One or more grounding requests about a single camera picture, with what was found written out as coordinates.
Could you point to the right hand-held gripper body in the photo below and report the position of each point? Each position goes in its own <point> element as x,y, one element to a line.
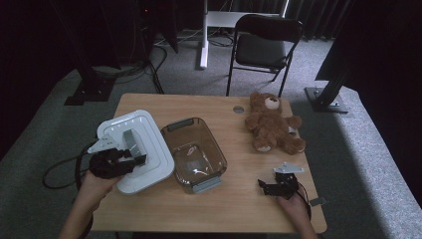
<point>285,184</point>

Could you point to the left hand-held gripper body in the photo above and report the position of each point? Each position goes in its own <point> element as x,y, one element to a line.
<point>106,164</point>

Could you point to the brown teddy bear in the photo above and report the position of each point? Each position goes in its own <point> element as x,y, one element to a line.
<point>270,129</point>

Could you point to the translucent brown storage box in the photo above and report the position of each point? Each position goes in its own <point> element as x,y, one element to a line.
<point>199,146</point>

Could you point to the person's left hand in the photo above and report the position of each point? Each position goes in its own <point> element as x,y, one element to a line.
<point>98,186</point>

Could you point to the person's right hand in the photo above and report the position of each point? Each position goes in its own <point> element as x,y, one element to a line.
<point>293,207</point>

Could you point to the small grey tag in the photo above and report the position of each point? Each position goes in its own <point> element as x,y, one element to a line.
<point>318,201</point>

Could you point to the black metal stand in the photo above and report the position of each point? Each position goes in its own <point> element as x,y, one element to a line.
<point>326,99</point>
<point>91,88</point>

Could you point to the black folding chair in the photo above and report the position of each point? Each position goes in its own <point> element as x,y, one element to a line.
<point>262,49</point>

